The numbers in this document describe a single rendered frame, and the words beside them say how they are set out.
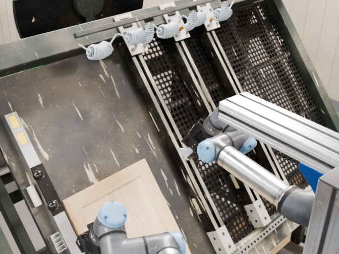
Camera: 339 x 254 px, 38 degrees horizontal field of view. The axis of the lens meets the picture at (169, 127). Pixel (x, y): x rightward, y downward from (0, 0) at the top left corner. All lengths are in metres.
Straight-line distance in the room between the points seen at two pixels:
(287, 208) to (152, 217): 0.83
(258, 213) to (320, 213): 1.56
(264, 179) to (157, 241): 0.39
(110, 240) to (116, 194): 0.77
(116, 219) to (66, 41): 0.98
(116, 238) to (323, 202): 0.61
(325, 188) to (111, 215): 0.63
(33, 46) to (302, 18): 4.24
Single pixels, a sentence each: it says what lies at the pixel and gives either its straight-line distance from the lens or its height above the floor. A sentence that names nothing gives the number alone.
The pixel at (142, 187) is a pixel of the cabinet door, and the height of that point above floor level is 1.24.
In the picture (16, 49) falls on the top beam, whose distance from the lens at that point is 1.99.
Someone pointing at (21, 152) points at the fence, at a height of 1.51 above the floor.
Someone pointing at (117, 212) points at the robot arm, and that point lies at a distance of 1.33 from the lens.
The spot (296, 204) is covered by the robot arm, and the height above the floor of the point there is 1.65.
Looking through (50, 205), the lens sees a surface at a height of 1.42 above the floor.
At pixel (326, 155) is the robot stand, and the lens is 0.97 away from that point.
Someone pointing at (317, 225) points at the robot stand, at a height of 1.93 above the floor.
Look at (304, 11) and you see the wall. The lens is 5.83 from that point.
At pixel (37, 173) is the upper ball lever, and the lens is 1.79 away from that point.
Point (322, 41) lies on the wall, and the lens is 5.77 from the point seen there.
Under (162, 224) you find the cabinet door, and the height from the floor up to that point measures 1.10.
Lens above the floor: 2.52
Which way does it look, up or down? 29 degrees down
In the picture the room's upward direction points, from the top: 2 degrees clockwise
